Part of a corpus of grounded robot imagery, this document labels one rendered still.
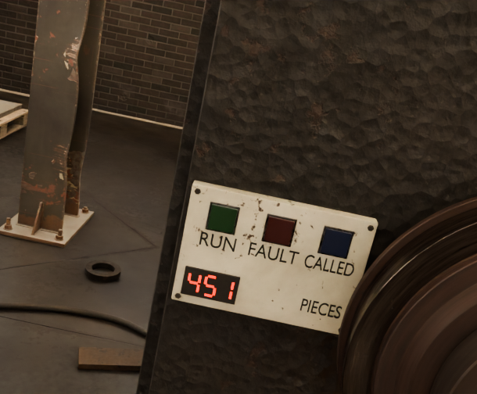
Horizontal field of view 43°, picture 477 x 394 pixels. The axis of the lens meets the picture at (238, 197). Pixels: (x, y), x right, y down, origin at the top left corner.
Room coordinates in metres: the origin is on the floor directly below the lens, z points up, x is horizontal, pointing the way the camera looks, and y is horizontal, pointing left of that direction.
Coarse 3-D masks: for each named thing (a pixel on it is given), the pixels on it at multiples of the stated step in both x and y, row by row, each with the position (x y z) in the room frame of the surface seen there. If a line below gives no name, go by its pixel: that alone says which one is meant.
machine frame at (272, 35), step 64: (256, 0) 0.80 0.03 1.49; (320, 0) 0.80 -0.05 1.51; (384, 0) 0.80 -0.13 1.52; (448, 0) 0.80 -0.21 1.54; (256, 64) 0.80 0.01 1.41; (320, 64) 0.80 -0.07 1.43; (384, 64) 0.80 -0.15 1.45; (448, 64) 0.80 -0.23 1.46; (192, 128) 0.89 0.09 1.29; (256, 128) 0.80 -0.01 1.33; (320, 128) 0.80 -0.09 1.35; (384, 128) 0.80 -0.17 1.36; (448, 128) 0.80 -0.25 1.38; (256, 192) 0.80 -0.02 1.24; (320, 192) 0.80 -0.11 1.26; (384, 192) 0.80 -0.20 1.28; (448, 192) 0.80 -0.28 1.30; (192, 320) 0.80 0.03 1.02; (256, 320) 0.80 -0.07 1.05; (192, 384) 0.80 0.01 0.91; (256, 384) 0.80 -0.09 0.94; (320, 384) 0.80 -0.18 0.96
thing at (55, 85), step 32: (64, 0) 3.19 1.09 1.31; (96, 0) 3.49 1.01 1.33; (64, 32) 3.19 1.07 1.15; (96, 32) 3.49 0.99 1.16; (64, 64) 3.19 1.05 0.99; (96, 64) 3.49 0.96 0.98; (32, 96) 3.19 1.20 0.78; (64, 96) 3.19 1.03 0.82; (32, 128) 3.19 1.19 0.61; (64, 128) 3.19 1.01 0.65; (32, 160) 3.19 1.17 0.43; (64, 160) 3.16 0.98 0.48; (32, 192) 3.19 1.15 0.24; (64, 192) 3.19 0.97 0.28; (32, 224) 3.19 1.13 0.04; (64, 224) 3.33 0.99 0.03
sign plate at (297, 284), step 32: (192, 192) 0.78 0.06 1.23; (224, 192) 0.78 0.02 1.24; (192, 224) 0.78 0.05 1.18; (256, 224) 0.78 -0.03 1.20; (320, 224) 0.78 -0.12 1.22; (352, 224) 0.78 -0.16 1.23; (192, 256) 0.78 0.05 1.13; (224, 256) 0.78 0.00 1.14; (256, 256) 0.78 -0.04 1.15; (288, 256) 0.78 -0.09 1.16; (320, 256) 0.78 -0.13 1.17; (352, 256) 0.78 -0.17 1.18; (192, 288) 0.78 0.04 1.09; (224, 288) 0.78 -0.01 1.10; (256, 288) 0.78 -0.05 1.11; (288, 288) 0.78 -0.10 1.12; (320, 288) 0.78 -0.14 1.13; (352, 288) 0.78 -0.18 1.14; (288, 320) 0.78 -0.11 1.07; (320, 320) 0.78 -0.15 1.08
